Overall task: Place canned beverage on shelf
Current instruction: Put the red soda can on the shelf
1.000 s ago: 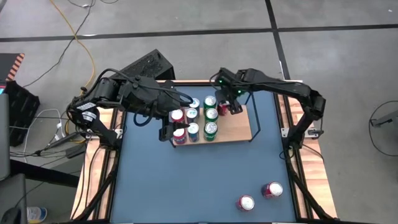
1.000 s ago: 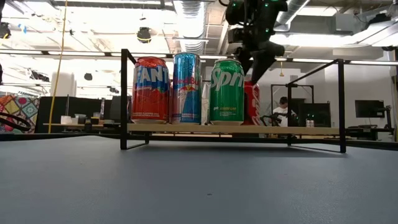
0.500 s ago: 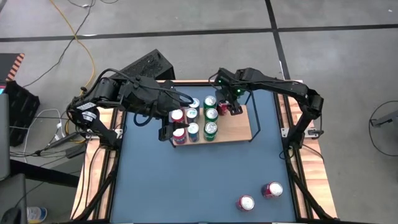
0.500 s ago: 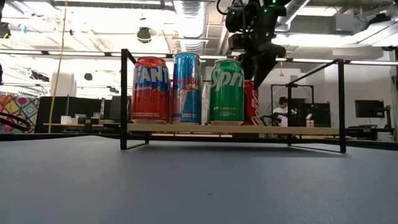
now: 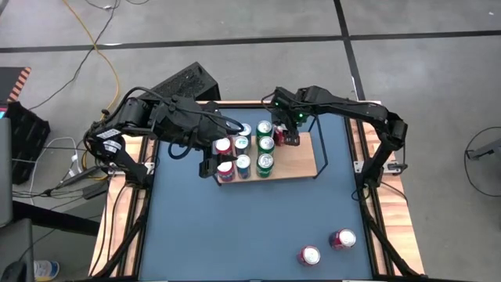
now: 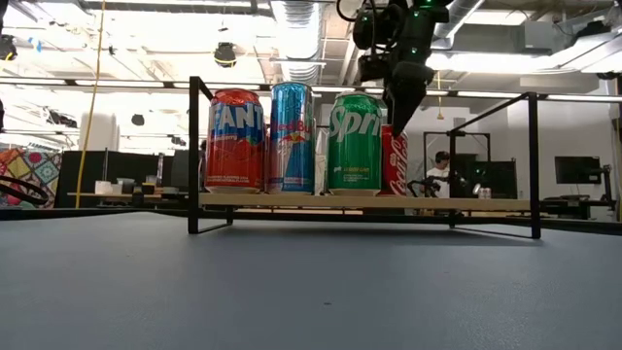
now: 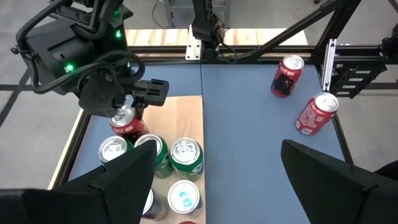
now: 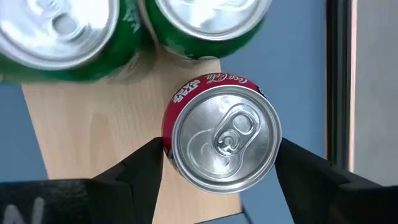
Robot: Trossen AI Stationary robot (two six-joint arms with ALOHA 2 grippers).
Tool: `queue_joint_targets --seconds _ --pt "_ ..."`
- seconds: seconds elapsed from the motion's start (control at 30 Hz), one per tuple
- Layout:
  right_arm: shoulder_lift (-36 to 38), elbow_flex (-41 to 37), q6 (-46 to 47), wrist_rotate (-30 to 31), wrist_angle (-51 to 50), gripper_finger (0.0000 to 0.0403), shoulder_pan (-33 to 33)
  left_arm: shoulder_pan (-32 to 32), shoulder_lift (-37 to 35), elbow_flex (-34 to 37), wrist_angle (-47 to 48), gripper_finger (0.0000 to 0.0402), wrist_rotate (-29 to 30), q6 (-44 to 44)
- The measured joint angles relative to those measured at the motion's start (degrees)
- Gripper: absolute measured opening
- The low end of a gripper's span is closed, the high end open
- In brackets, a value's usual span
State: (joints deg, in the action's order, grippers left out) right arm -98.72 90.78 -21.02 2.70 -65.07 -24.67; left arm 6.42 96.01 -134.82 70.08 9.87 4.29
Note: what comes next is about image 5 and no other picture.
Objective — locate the black case orange striped edge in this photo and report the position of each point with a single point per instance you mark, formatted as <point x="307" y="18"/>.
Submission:
<point x="9" y="82"/>

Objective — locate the black power strip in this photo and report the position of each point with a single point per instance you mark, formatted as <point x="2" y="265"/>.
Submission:
<point x="78" y="177"/>

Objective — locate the white blue yellow bottle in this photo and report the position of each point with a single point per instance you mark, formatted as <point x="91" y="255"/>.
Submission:
<point x="46" y="270"/>

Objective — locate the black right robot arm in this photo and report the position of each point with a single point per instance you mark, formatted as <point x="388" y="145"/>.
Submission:
<point x="352" y="109"/>

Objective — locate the gray metal stand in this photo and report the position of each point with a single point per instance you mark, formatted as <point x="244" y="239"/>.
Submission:
<point x="487" y="150"/>

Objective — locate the black plastic crate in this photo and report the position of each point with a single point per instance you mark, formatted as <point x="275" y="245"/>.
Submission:
<point x="27" y="141"/>

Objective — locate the red soda can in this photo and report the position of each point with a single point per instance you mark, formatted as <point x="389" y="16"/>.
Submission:
<point x="226" y="170"/>
<point x="224" y="145"/>
<point x="346" y="237"/>
<point x="278" y="137"/>
<point x="311" y="255"/>

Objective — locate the gray cabinet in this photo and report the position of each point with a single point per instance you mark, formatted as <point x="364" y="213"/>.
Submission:
<point x="4" y="172"/>

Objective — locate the silver blue slim can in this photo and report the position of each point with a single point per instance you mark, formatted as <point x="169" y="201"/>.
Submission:
<point x="243" y="161"/>
<point x="241" y="143"/>
<point x="246" y="129"/>

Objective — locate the black power adapter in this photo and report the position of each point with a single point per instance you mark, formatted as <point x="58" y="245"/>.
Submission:
<point x="96" y="190"/>

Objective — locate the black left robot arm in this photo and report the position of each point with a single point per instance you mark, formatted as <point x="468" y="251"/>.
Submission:
<point x="137" y="113"/>

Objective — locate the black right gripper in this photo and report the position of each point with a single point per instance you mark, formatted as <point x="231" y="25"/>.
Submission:
<point x="289" y="119"/>

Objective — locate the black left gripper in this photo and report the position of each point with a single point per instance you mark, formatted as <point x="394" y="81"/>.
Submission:
<point x="213" y="133"/>

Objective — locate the blue table mat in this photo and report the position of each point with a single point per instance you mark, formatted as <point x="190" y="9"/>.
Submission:
<point x="235" y="227"/>

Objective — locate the black desk leg beam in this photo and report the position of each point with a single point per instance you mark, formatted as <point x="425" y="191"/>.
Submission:
<point x="55" y="219"/>

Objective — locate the green soda can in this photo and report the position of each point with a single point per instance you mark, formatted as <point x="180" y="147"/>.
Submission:
<point x="266" y="144"/>
<point x="265" y="161"/>
<point x="264" y="127"/>

